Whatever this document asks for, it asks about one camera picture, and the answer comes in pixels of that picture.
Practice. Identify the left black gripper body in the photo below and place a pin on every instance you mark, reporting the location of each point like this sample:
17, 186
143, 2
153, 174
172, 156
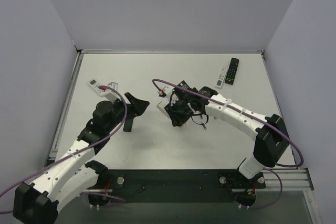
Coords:
129, 111

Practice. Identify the black TV remote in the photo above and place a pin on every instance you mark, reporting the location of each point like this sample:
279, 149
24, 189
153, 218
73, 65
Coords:
231, 71

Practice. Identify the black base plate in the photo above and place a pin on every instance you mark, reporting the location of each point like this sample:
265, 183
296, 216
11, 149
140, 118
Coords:
173, 186

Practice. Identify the black remote control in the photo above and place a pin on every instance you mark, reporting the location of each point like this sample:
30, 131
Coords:
127, 127

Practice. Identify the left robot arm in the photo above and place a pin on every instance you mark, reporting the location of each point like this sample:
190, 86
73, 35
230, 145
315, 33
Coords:
42, 200

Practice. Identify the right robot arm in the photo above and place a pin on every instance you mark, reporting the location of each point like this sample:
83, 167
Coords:
268, 132

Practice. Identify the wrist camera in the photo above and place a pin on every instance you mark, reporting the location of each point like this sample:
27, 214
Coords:
166, 92
110, 92

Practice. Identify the long white slim remote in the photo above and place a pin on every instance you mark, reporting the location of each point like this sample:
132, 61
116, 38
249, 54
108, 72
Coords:
161, 107

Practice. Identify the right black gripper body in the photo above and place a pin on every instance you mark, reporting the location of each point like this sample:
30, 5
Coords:
176, 108

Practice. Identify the white AC remote left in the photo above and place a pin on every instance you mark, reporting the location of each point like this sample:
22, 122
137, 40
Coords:
94, 84

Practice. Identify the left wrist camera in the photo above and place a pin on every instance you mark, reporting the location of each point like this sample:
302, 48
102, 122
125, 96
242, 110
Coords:
110, 92

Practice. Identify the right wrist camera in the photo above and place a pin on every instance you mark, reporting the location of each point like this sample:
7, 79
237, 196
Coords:
166, 92

